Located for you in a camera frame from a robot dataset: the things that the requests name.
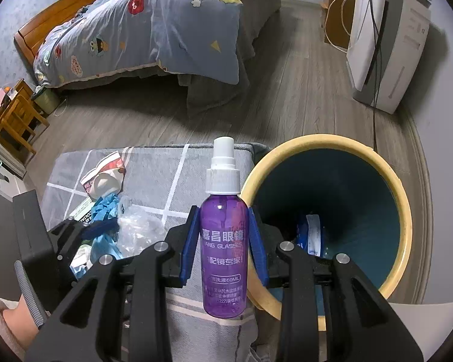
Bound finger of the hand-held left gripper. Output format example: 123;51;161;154
51;219;120;243

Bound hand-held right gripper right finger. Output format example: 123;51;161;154
248;207;425;362

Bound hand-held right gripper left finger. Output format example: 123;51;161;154
24;205;201;362

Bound blue face mask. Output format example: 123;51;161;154
81;193;122;262

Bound purple spray bottle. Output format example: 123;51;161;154
201;138;249;319

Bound yellow rimmed teal bin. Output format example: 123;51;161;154
239;135;414;321

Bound person's left forearm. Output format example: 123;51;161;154
0;292;42;360

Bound white cabinet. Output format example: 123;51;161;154
0;147;27;200

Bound clear plastic bag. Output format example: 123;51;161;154
116;196;167;258

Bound blue white plastic packet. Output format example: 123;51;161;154
296;214;327;257

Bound red white paper packet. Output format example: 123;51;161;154
80;151;127;200

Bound grey checked mat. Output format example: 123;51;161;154
41;142;272;362

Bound wooden nightstand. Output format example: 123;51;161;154
0;79;50;155

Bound green waste basket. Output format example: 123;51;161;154
32;87;61;116

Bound grey bed sheet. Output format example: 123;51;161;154
177;0;288;119

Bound bed with blue quilt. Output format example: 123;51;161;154
34;0;284;89

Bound white air purifier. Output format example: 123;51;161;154
345;0;433;114

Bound wooden cabinet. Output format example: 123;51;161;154
321;0;357;48

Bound black cable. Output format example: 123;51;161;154
364;0;386;151

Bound wooden bed frame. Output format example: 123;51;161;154
14;0;129;65

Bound white cable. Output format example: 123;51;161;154
324;0;357;51

